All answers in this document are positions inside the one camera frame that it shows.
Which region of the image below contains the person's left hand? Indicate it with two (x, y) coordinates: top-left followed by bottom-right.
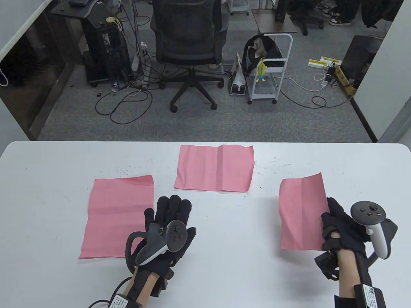
(132, 195), (197, 279)

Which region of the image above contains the person's right hand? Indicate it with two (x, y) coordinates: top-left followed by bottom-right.
(321, 196), (374, 257)

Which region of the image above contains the grey hand controller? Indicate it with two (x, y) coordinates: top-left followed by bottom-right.
(125, 220), (188, 275)
(351, 201), (398, 267)

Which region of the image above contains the pink paper sheet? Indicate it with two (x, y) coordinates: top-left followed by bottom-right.
(279, 172), (329, 251)

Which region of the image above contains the pink cloth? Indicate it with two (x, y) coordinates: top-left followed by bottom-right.
(175, 145), (255, 193)
(79, 175), (155, 259)

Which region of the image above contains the person's left forearm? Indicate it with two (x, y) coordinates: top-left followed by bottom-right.
(124, 269), (158, 304)

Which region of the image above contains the white shopping bag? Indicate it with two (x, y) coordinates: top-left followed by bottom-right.
(228, 52), (247, 96)

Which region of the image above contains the white rolling cart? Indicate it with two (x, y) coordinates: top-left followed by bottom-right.
(247, 33), (293, 105)

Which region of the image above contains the yellow toy figure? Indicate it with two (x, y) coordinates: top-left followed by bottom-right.
(255, 57), (268, 83)

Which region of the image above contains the black computer tower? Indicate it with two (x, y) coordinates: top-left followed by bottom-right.
(96, 23), (133, 83)

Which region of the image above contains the black computer case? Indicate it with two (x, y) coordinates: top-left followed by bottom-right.
(341, 35), (384, 81)

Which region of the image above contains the black mesh office chair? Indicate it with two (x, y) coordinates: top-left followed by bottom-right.
(150, 0), (229, 113)

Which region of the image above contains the black bag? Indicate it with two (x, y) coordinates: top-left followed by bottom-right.
(242, 35), (285, 77)

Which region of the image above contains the black swivel chair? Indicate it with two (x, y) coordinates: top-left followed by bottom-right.
(287, 0), (325, 36)

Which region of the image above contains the brown side table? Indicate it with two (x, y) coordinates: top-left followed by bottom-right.
(251, 8), (298, 35)

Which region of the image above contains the small white cart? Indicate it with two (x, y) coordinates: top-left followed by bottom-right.
(227, 0), (250, 16)

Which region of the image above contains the black hanging garment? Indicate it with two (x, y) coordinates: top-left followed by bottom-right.
(361, 0), (404, 29)

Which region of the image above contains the black bottle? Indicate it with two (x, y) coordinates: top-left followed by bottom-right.
(275, 0), (287, 23)

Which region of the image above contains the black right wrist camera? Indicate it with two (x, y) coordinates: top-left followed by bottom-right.
(334, 284), (387, 308)

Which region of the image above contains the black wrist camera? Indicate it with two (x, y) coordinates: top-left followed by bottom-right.
(109, 294), (143, 308)
(334, 284), (387, 308)

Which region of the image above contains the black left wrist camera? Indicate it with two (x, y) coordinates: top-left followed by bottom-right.
(109, 294), (143, 308)

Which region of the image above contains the black looped floor cable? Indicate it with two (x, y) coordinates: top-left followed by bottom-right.
(95, 87), (153, 125)

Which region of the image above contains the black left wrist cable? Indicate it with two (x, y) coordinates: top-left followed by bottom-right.
(88, 278), (132, 308)

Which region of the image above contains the white floor cable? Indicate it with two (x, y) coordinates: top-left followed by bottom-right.
(283, 73), (328, 92)

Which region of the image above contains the tangle of hanging cables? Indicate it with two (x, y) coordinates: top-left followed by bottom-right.
(112, 0), (153, 90)

